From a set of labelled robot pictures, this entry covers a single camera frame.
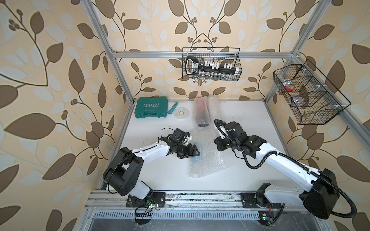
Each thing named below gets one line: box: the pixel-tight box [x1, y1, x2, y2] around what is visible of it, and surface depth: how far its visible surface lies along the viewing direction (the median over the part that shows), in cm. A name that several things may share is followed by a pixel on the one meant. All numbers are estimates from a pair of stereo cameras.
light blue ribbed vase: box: [193, 140, 200, 150], surface depth 93 cm
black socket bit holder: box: [185, 56, 238, 75], surface depth 84 cm
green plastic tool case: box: [134, 96, 169, 119], surface depth 114 cm
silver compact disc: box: [173, 106, 190, 119], surface depth 114 cm
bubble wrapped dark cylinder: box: [194, 95, 212, 128], surface depth 107 cm
